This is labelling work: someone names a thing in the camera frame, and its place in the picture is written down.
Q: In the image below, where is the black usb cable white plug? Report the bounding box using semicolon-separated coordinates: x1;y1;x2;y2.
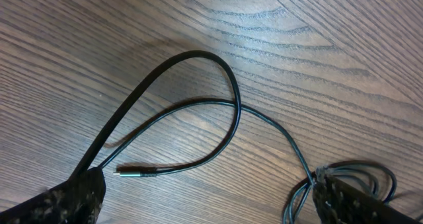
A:
282;160;422;224

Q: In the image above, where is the black usb cable silver plug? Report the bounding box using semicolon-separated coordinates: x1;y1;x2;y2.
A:
71;50;315;187

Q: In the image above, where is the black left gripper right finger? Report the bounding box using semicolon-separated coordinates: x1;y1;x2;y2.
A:
313;167;422;224

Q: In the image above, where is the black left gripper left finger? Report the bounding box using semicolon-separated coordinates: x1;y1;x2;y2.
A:
1;168;106;224

